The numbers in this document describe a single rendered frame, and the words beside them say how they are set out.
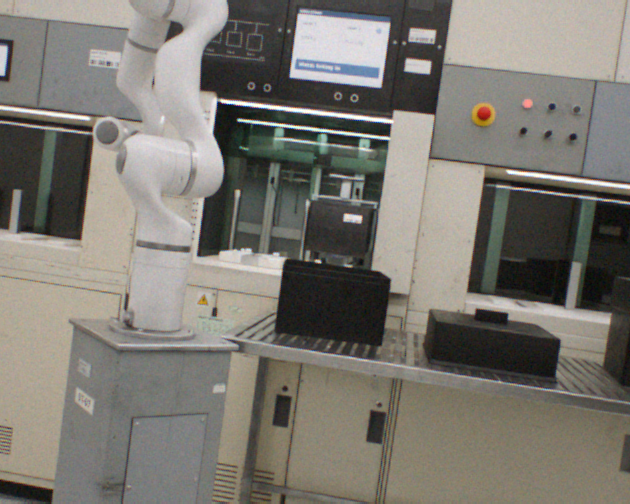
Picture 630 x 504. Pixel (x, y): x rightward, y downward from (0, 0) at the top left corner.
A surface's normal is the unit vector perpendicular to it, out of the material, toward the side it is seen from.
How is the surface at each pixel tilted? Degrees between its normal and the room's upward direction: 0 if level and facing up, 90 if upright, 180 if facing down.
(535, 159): 90
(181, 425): 90
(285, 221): 90
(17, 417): 90
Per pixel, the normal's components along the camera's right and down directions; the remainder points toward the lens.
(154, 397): 0.60, 0.12
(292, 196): -0.13, 0.04
